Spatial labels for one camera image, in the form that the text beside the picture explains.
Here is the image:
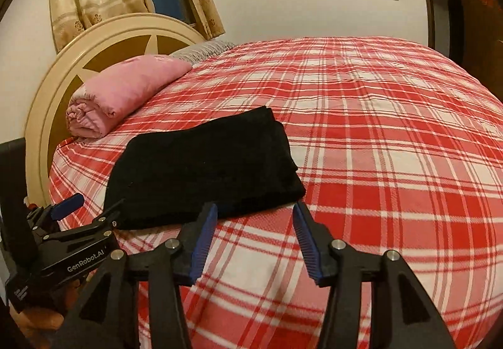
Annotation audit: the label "cream round headboard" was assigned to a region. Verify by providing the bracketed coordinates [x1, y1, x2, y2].
[25, 13, 205, 205]

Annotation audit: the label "person's left hand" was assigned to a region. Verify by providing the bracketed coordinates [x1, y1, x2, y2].
[7, 273, 93, 348]

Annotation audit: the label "grey striped pillow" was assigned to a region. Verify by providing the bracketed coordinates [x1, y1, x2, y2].
[170, 40, 235, 64]

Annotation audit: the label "pink rolled blanket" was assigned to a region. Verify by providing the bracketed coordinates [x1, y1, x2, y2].
[66, 54, 192, 139]

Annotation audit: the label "brown wooden door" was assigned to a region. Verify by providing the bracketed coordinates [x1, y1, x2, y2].
[462, 0, 502, 99]

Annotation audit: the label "red plaid bed sheet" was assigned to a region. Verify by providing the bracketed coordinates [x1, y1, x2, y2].
[49, 37, 502, 348]

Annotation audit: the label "black pants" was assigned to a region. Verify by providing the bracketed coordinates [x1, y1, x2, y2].
[103, 106, 306, 230]

